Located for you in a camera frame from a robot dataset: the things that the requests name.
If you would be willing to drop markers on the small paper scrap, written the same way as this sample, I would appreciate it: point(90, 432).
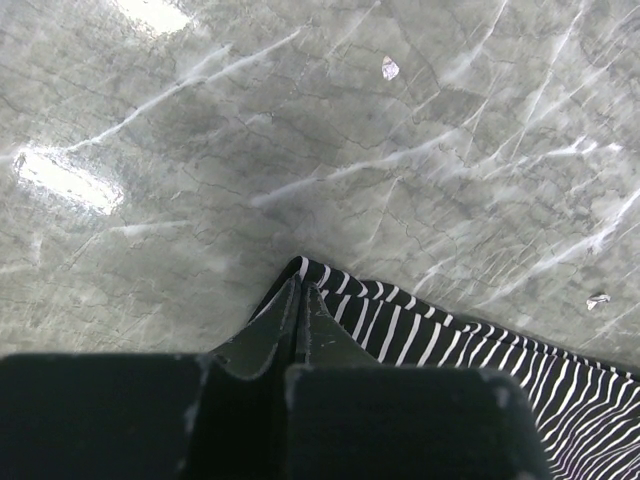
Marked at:
point(597, 299)
point(389, 68)

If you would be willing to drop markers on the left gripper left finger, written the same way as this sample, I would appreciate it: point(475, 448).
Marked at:
point(214, 415)

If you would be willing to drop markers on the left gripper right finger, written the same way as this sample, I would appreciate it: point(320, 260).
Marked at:
point(349, 417)

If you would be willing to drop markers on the black white striped tank top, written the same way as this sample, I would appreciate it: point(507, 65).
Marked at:
point(586, 410)

